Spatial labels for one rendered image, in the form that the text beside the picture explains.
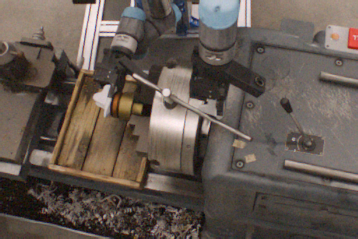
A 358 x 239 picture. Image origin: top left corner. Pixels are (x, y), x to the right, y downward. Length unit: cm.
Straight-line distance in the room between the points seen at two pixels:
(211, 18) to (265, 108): 40
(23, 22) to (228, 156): 210
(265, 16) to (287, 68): 162
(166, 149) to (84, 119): 46
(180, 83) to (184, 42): 127
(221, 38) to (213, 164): 37
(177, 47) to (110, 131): 99
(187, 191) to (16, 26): 181
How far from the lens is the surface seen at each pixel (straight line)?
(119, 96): 152
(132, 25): 163
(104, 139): 173
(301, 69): 138
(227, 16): 99
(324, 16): 303
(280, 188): 127
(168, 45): 264
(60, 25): 309
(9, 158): 170
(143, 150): 145
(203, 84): 113
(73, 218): 201
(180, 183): 167
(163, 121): 136
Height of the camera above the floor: 246
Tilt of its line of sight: 63 degrees down
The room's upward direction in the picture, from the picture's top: 6 degrees counter-clockwise
